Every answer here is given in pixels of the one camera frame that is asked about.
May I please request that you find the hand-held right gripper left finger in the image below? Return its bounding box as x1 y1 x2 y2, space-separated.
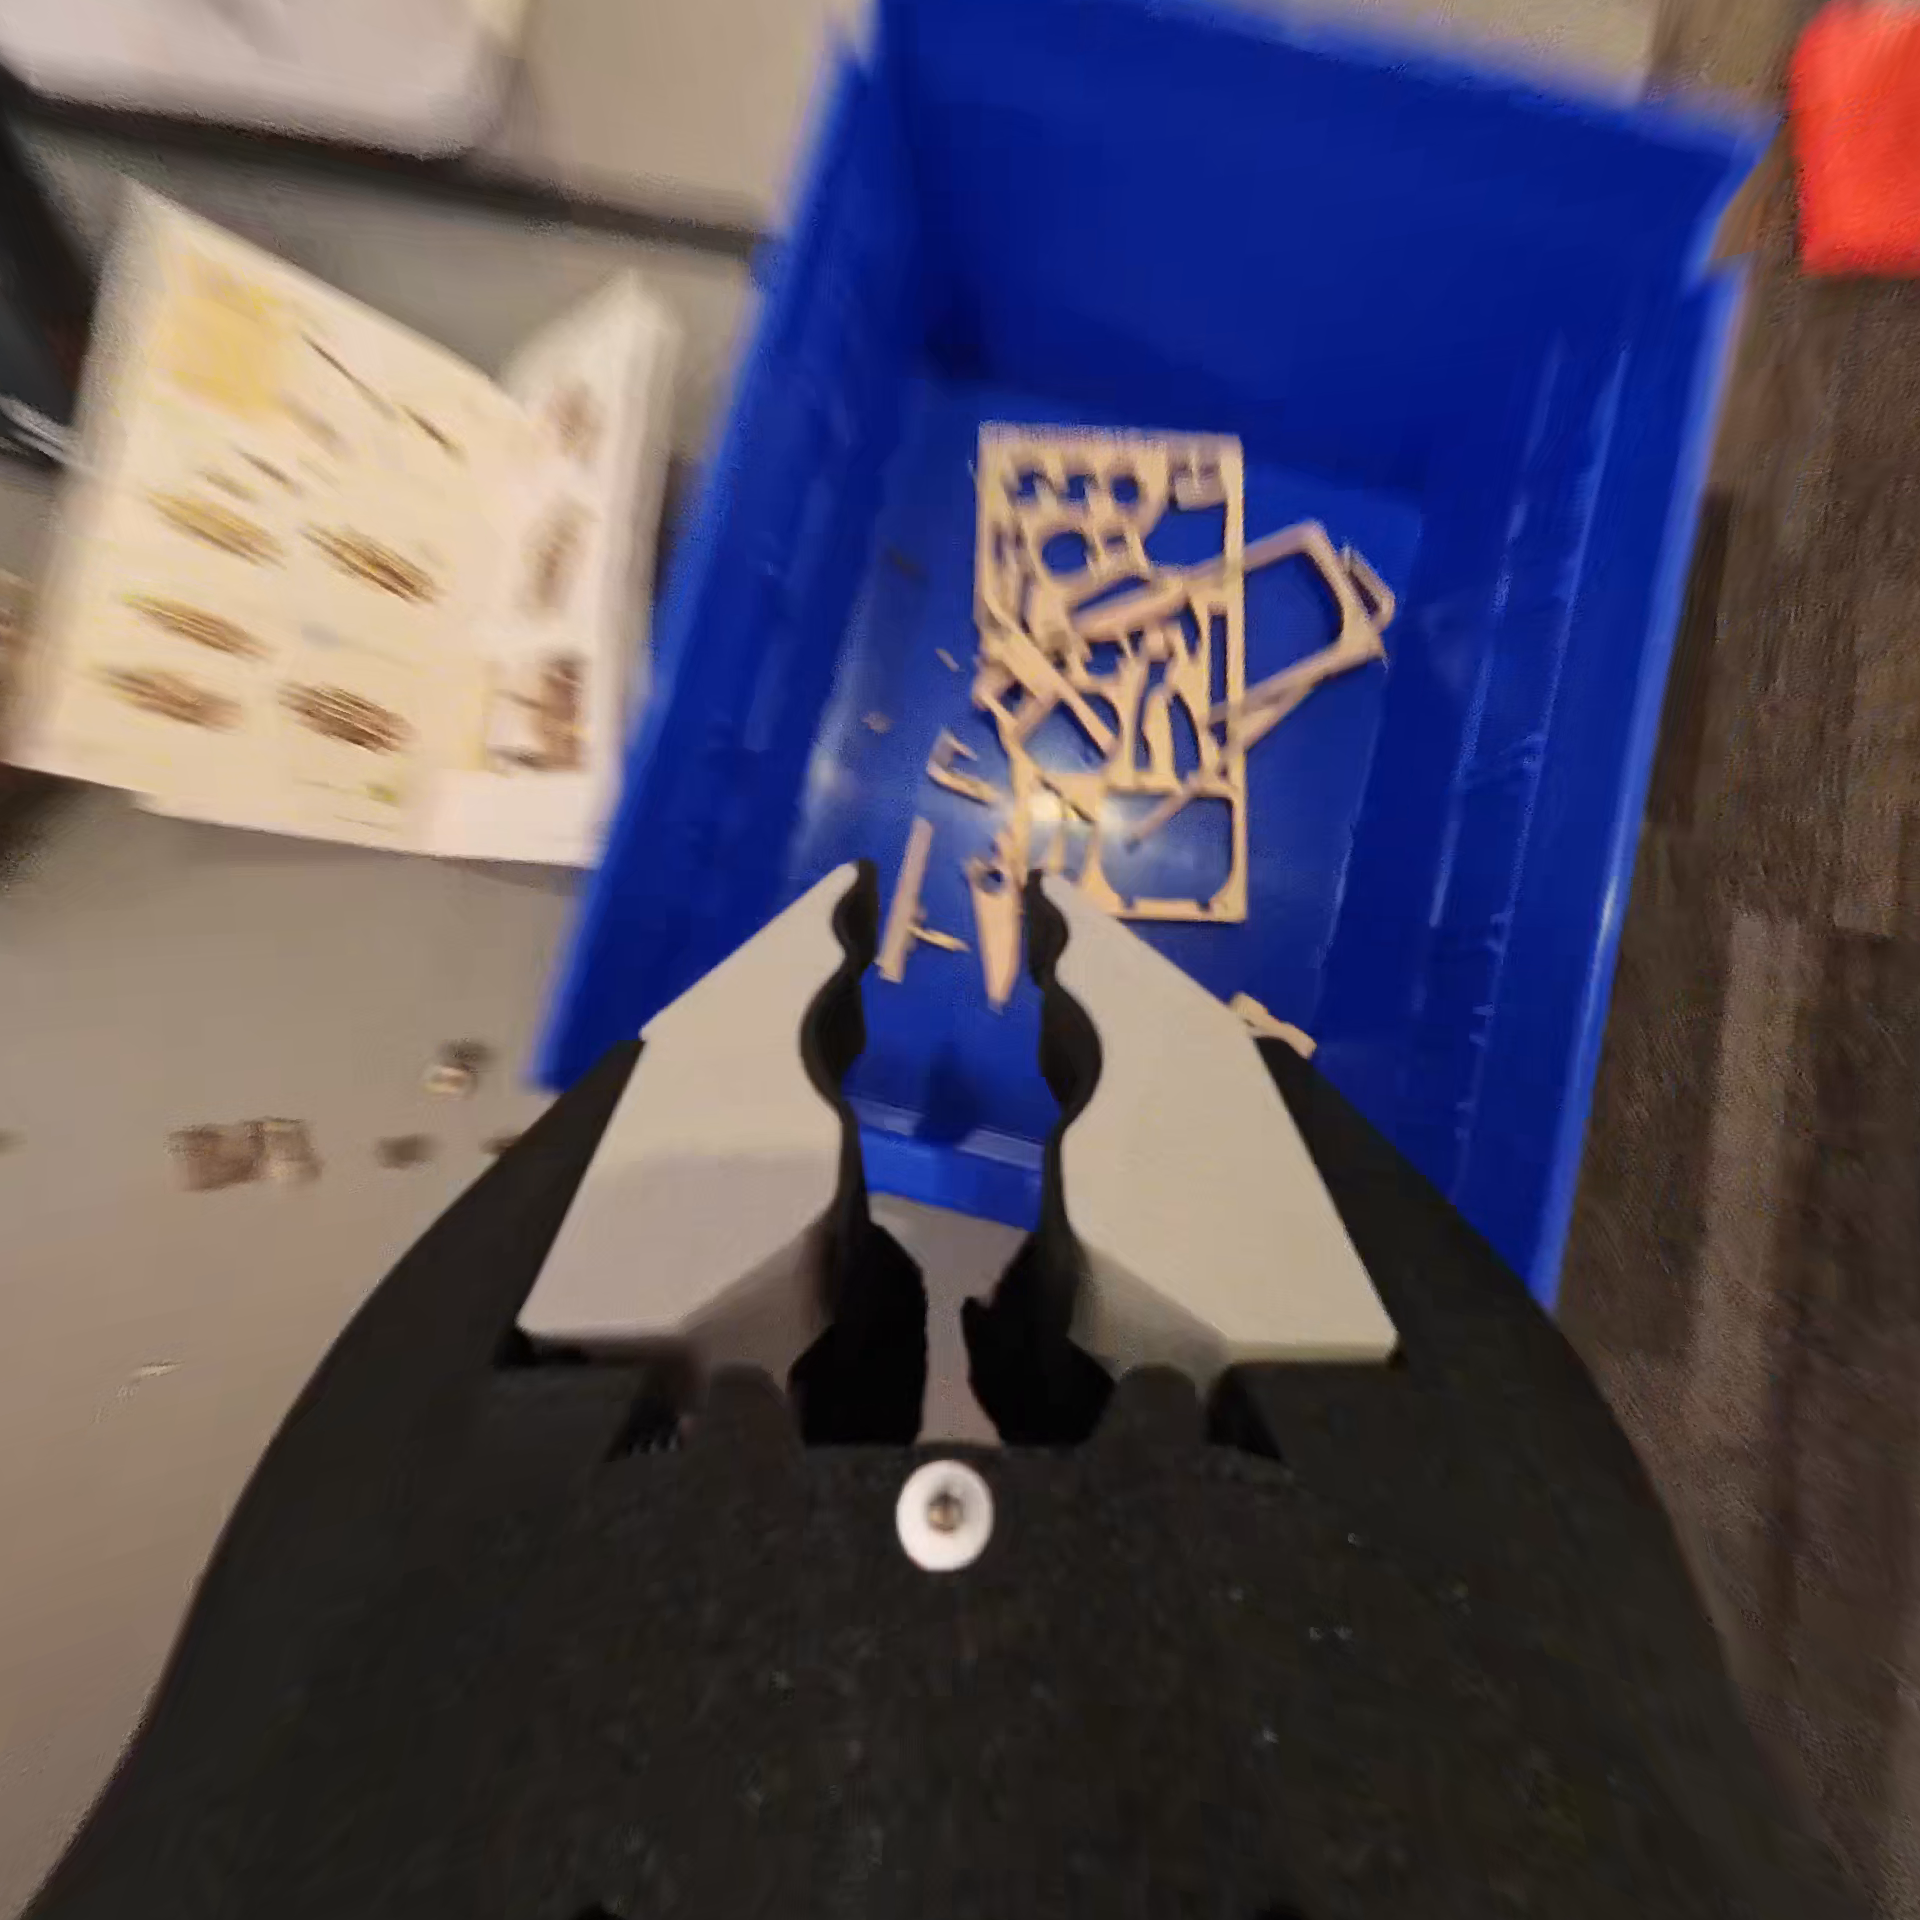
517 860 927 1445

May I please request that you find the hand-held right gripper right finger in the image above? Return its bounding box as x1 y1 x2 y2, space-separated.
959 865 1401 1448

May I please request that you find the wooden scrap strip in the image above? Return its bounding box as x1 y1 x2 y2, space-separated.
965 853 1031 1009
873 816 969 987

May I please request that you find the blue plastic bin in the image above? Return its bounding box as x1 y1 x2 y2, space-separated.
533 0 1779 1308

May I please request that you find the grey desk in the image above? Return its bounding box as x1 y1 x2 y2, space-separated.
0 0 1037 1920

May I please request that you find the small wooden pegs cluster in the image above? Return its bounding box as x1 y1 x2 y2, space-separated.
167 1115 326 1195

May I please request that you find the large wooden scrap sheet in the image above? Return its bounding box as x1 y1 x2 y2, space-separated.
972 423 1251 925

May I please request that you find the open instruction booklet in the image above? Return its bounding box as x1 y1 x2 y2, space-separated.
0 180 693 872

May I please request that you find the white object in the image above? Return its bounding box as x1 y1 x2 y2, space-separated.
0 0 534 159

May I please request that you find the red object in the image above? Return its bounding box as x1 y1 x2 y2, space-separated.
1786 0 1920 281

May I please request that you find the wooden scrap frame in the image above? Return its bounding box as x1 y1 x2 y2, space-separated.
1201 516 1401 751

